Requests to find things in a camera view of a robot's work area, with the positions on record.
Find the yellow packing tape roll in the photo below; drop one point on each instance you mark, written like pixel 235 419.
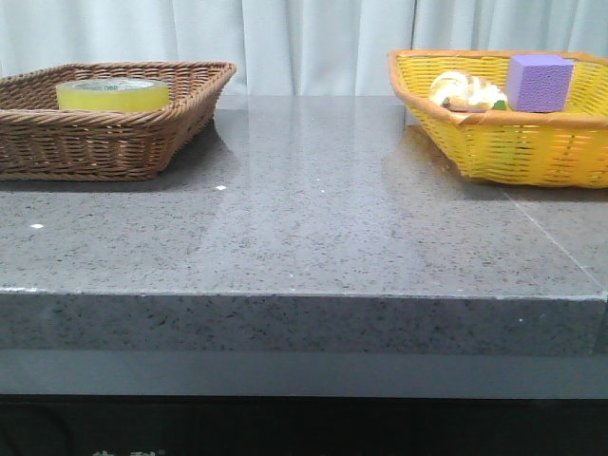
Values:
pixel 113 94

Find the white curtain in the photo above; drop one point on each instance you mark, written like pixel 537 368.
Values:
pixel 289 48

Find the toy croissant bread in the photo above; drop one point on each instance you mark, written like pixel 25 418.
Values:
pixel 457 90

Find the yellow wicker basket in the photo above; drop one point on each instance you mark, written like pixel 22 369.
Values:
pixel 567 148

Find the purple foam cube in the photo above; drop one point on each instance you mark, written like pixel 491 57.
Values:
pixel 538 83

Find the brown wicker basket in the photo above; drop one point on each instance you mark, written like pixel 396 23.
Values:
pixel 40 142

